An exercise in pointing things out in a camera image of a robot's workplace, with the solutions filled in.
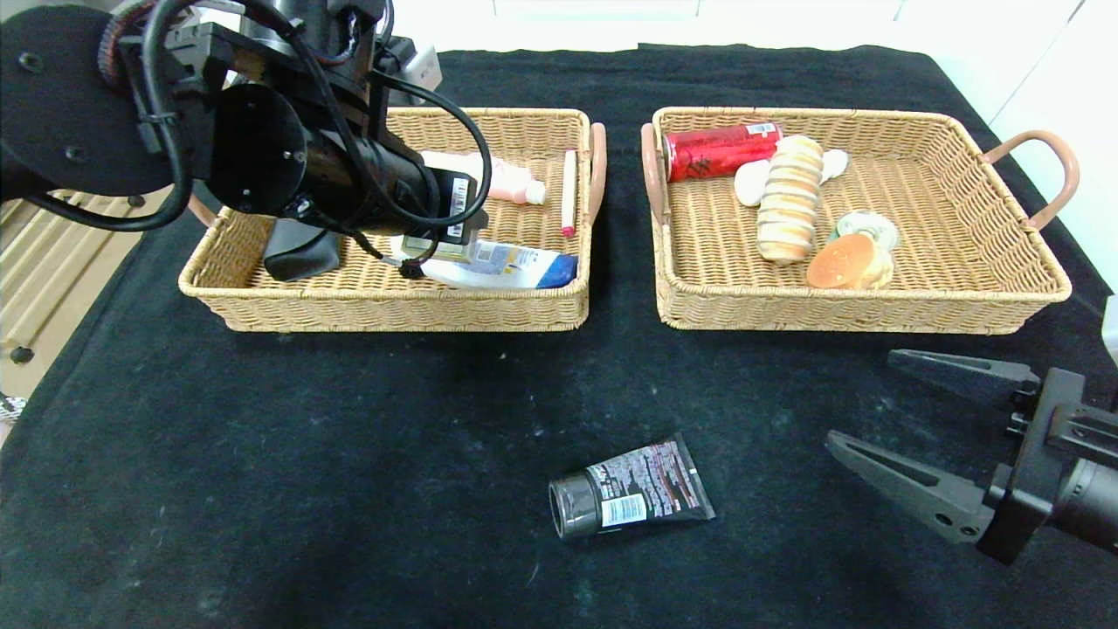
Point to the red soda can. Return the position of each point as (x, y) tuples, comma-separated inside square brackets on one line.
[(716, 153)]

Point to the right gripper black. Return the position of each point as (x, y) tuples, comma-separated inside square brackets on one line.
[(1029, 463)]

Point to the wicker basket holding food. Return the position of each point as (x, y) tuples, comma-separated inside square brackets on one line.
[(961, 262)]

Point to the white pen pink tip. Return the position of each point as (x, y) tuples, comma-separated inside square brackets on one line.
[(569, 192)]

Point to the black glasses case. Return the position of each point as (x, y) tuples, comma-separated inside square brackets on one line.
[(301, 253)]

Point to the small tin can green label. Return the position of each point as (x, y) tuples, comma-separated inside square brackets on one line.
[(869, 225)]

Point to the round brown bun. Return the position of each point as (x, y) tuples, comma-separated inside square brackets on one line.
[(843, 262)]

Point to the white bottle green label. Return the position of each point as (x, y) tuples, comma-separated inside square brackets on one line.
[(748, 185)]

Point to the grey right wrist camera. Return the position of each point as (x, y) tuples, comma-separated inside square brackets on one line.
[(1111, 328)]

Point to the black table cloth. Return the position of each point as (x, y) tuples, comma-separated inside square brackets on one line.
[(611, 384)]

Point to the white brush-tip bottle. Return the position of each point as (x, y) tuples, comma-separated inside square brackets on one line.
[(411, 269)]

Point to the white gold-edged card box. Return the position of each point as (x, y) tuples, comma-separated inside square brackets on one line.
[(437, 250)]

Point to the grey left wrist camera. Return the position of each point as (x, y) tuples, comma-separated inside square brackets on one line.
[(419, 61)]

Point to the black cosmetic tube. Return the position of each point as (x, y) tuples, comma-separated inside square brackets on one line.
[(638, 489)]

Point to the wicker basket holding toiletries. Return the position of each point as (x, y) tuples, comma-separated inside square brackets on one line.
[(393, 306)]

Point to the ridged long bread loaf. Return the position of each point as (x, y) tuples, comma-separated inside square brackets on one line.
[(790, 201)]

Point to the light wooden slatted rack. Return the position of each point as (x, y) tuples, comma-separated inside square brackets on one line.
[(52, 288)]

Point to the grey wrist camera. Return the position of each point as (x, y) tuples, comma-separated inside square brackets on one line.
[(1111, 328), (419, 61)]

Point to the small pink bottle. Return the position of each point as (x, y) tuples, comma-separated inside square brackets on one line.
[(515, 183)]

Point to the white bottle blue cap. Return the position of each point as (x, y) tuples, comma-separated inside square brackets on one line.
[(515, 266)]

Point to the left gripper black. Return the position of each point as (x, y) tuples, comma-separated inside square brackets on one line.
[(456, 212)]

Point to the black white patterned floor object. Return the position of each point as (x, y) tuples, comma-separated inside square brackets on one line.
[(10, 408)]

